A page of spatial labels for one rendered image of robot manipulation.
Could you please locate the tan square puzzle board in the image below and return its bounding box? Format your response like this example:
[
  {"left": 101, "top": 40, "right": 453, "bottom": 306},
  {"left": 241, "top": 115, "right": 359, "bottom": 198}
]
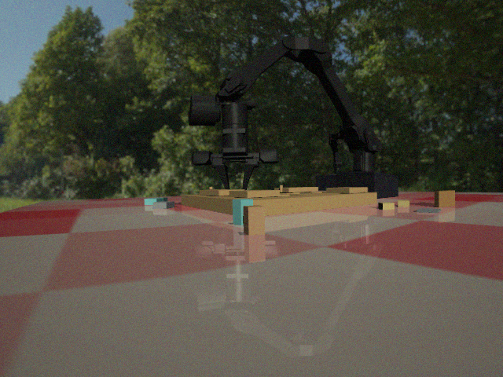
[{"left": 181, "top": 185, "right": 377, "bottom": 216}]

